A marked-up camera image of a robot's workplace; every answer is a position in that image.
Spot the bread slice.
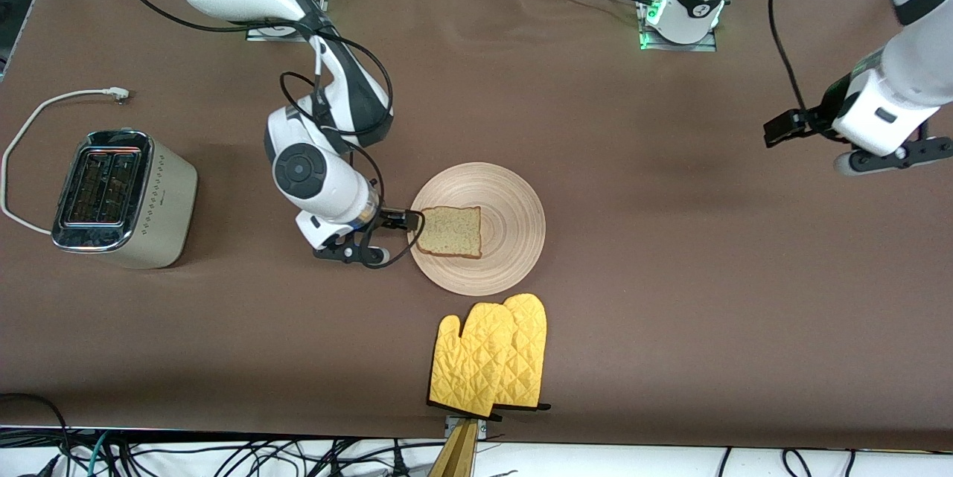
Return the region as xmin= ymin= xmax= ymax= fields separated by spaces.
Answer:
xmin=415 ymin=205 xmax=482 ymax=260

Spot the round wooden plate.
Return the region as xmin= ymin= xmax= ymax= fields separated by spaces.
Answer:
xmin=408 ymin=162 xmax=546 ymax=297

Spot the cream and chrome toaster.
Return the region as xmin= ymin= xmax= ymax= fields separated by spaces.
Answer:
xmin=51 ymin=129 xmax=199 ymax=270

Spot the yellow quilted oven mitt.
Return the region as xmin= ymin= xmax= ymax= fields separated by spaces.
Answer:
xmin=427 ymin=303 xmax=516 ymax=420
xmin=495 ymin=293 xmax=552 ymax=412

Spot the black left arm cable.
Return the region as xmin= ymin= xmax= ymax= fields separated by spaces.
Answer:
xmin=767 ymin=0 xmax=814 ymax=113

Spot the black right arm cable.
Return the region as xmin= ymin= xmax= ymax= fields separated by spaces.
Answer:
xmin=101 ymin=0 xmax=427 ymax=271

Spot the small metal bracket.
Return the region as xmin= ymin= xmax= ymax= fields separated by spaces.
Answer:
xmin=444 ymin=414 xmax=488 ymax=441

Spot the wooden post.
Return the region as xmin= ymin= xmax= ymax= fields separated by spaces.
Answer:
xmin=428 ymin=419 xmax=479 ymax=477

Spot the white toaster power cable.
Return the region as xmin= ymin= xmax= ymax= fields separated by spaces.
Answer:
xmin=0 ymin=87 xmax=131 ymax=236

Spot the teal floor cable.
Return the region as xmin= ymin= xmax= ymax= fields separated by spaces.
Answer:
xmin=86 ymin=431 xmax=114 ymax=477

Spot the black floor cable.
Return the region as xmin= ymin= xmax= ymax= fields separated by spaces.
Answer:
xmin=0 ymin=391 xmax=75 ymax=477

